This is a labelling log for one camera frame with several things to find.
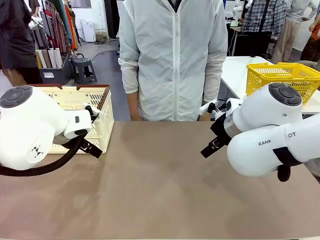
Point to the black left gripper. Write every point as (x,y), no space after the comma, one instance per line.
(91,148)

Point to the bystander in dark clothes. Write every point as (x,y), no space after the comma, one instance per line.
(17,37)

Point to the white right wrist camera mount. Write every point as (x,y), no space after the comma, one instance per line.
(233,105)

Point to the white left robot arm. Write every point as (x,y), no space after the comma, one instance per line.
(30,125)

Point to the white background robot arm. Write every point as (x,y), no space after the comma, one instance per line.
(237,11)

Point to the yellow plastic basket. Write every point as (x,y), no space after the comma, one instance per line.
(260,80)

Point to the paper rolls bundle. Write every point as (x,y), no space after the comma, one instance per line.
(50,58)

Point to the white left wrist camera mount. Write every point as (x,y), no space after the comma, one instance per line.
(96,113)

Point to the bystander in plaid shirt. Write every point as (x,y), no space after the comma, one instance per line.
(262,17)

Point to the person's left hand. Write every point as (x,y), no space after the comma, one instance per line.
(205,118)

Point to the rack of colourful clothes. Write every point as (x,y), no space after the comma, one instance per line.
(60,25)

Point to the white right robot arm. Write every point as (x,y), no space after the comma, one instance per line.
(262,117)

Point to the cardboard box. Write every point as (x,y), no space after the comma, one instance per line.
(102,37)

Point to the white side table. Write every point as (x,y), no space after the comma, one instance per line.
(235,75)

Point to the bystander in beige trousers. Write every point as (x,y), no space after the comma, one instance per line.
(287,32)

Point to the grey plastic stool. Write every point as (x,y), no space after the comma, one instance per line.
(83,70)

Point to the person in white jacket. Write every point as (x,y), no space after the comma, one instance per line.
(172,62)

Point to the cream crate basket brown rim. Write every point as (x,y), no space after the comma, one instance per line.
(105,125)

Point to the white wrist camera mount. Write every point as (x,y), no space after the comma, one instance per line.
(96,113)
(233,105)

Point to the grey storage bin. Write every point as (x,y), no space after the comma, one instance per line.
(56,73)

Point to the bystander in orange brown clothes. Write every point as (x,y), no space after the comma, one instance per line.
(311,47)

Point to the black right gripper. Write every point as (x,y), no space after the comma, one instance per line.
(221,130)

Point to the person's right forearm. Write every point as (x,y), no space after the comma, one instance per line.
(132,101)

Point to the person's right hand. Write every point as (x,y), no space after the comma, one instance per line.
(135,116)

